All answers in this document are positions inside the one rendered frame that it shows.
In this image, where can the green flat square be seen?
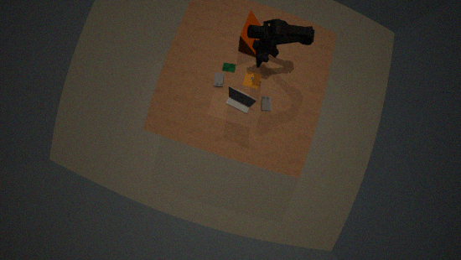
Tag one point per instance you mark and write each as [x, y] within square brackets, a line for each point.
[228, 67]

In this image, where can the orange square zone marking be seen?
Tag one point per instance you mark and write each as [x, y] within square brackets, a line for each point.
[256, 79]

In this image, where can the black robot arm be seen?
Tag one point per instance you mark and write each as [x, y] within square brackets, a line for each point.
[280, 32]

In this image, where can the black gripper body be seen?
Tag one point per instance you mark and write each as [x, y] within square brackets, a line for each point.
[262, 48]

